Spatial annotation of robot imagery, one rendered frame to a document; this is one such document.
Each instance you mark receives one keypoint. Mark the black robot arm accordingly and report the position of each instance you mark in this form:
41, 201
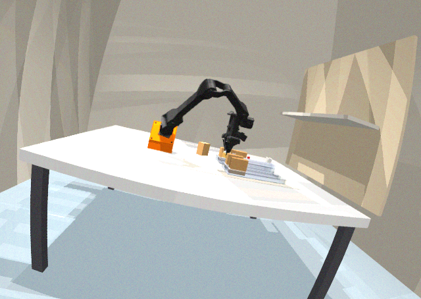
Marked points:
206, 90

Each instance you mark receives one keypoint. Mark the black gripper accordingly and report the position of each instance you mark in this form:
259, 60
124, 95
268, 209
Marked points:
229, 138

